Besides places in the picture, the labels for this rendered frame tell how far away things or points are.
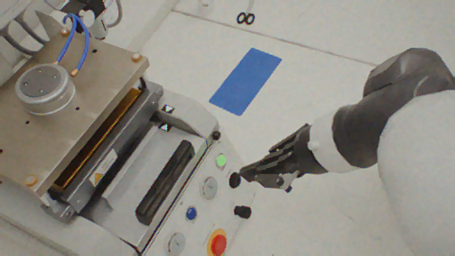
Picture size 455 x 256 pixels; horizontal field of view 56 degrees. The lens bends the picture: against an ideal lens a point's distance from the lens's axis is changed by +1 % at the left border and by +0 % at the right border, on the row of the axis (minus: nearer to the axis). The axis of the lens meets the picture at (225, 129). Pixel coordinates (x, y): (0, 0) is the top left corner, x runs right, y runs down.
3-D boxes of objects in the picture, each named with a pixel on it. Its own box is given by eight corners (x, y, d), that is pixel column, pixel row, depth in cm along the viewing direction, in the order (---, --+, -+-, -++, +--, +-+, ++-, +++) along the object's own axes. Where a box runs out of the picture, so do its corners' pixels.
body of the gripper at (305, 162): (321, 108, 63) (283, 125, 70) (299, 151, 58) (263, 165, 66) (355, 139, 64) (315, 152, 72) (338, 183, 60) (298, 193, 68)
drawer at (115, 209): (6, 185, 77) (-16, 163, 71) (83, 100, 88) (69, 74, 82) (141, 255, 68) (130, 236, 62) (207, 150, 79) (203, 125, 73)
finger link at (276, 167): (312, 164, 66) (308, 171, 66) (271, 178, 76) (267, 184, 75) (293, 148, 65) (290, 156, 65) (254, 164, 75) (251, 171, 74)
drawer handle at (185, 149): (138, 221, 67) (132, 211, 64) (186, 149, 75) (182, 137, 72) (148, 227, 67) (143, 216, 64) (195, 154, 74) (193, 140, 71)
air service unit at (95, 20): (67, 65, 88) (36, 7, 76) (108, 22, 96) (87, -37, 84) (87, 73, 87) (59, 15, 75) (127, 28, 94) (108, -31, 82)
